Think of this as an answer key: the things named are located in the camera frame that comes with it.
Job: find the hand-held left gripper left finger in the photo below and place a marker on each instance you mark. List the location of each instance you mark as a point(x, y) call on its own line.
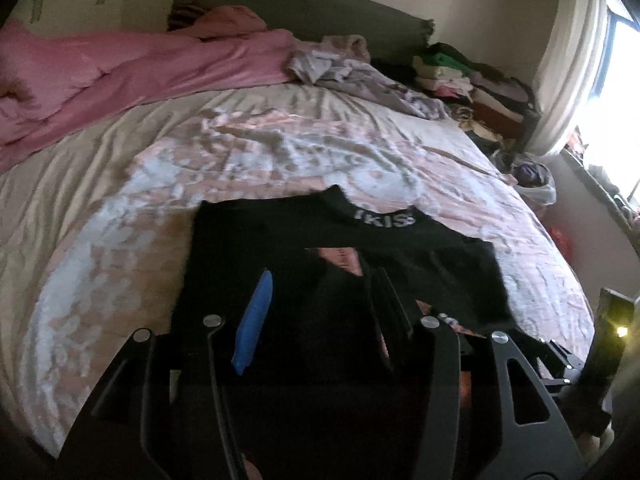
point(252, 320)

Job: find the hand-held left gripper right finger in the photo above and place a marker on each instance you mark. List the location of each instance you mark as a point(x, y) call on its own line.
point(391, 310)

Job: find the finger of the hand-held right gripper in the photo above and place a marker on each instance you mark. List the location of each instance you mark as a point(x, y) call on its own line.
point(562, 357)

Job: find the black garment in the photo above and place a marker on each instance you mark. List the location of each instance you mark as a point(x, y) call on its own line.
point(280, 240)

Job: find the plastic bag with dark clothes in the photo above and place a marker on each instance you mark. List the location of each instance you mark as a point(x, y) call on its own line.
point(535, 176)

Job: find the stack of folded clothes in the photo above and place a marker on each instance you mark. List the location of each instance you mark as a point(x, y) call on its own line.
point(490, 100)

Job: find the person's left hand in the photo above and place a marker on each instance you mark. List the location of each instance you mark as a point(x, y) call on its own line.
point(251, 467)

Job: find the red bag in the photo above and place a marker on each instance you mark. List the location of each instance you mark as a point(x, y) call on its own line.
point(556, 237)

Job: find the cluttered window sill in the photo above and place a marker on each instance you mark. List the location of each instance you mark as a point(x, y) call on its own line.
point(610, 195)

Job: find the pink and white patterned blanket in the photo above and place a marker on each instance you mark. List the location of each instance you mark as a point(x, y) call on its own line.
point(250, 160)

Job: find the crumpled lilac grey cloth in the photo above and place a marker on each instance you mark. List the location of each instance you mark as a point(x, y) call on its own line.
point(350, 75)

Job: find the beige bed sheet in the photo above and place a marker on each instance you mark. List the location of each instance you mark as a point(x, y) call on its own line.
point(50, 185)

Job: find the window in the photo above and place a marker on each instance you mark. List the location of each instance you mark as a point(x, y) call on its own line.
point(625, 85)

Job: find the pink duvet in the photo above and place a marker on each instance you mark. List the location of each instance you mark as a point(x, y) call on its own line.
point(100, 70)

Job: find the cream curtain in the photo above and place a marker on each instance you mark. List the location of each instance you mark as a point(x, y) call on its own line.
point(565, 60)

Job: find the grey-green headboard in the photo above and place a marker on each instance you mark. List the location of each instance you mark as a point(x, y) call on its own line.
point(325, 10)

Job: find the striped pillow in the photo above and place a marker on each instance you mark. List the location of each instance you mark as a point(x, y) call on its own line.
point(181, 16)

